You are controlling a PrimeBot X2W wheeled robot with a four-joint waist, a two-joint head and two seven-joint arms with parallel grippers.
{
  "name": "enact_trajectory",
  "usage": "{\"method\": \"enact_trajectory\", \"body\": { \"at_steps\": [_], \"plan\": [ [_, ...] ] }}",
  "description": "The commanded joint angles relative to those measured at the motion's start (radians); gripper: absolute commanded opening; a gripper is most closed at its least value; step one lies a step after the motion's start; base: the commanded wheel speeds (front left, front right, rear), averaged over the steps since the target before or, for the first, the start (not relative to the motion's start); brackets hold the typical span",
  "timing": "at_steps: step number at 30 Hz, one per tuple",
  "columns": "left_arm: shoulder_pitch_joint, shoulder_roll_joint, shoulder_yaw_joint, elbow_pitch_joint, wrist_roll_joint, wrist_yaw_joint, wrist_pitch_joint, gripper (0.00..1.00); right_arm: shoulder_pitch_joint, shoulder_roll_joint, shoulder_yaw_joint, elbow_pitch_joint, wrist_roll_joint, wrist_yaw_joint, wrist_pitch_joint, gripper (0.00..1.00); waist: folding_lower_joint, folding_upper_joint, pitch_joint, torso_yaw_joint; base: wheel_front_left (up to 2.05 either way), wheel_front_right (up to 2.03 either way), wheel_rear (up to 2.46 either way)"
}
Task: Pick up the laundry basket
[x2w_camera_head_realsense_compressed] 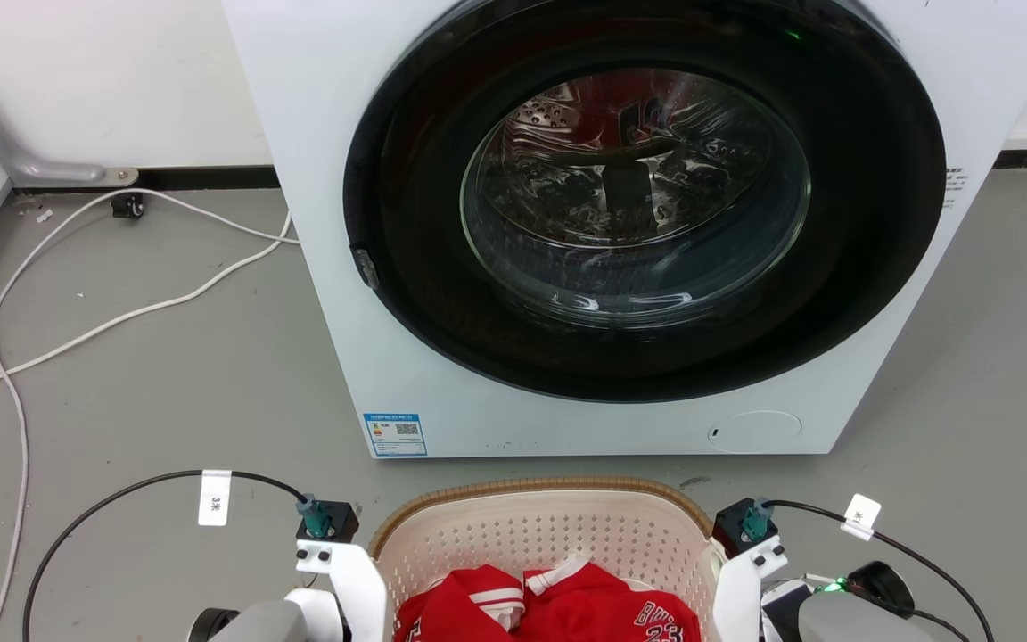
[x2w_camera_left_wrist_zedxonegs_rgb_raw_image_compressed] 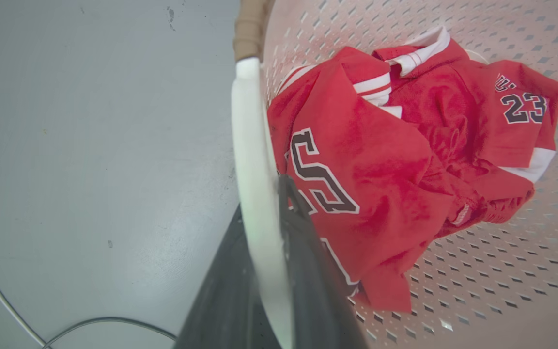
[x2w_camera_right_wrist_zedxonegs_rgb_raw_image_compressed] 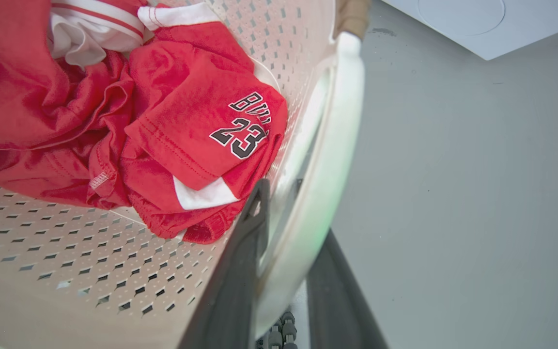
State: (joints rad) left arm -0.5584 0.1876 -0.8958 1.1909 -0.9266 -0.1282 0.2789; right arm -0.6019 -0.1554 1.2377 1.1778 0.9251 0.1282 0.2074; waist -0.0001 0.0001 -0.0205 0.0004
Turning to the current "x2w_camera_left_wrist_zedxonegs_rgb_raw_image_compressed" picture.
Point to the white perforated laundry basket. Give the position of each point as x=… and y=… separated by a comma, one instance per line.
x=477, y=271

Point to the red number 23 jersey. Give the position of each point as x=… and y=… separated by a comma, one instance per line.
x=395, y=169

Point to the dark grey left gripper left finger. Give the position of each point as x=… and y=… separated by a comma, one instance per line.
x=225, y=300

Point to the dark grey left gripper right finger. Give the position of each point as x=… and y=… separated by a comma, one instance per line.
x=317, y=291

